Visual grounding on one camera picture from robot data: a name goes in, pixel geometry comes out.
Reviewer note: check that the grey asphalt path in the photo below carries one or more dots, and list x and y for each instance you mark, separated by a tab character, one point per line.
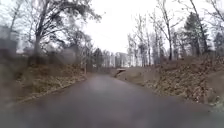
103	106

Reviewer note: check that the leaf-covered ground strip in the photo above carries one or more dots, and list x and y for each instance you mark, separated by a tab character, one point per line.
180	81
43	81

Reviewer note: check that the wood of bare trees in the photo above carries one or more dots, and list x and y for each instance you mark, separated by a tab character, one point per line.
41	33
193	33

